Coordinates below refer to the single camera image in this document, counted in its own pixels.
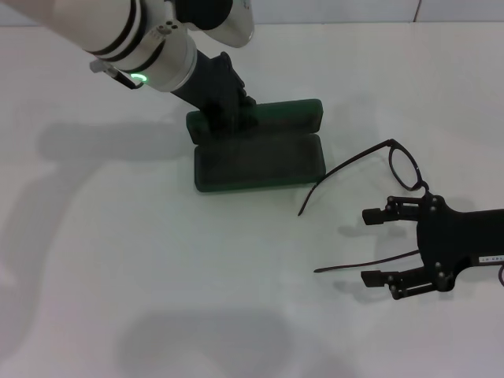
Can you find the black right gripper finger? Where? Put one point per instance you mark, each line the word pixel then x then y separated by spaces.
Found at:
pixel 397 285
pixel 393 208

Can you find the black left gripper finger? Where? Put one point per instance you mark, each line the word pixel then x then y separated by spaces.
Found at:
pixel 220 120
pixel 248 112

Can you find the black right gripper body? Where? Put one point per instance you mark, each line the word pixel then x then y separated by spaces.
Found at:
pixel 453 236

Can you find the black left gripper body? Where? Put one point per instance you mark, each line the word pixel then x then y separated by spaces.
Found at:
pixel 212 82

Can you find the black round-frame glasses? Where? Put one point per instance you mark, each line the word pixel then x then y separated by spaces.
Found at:
pixel 391 163

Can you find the green glasses case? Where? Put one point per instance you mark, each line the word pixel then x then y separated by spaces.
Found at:
pixel 260 165

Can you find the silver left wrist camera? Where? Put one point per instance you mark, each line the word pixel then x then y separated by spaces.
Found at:
pixel 236 27

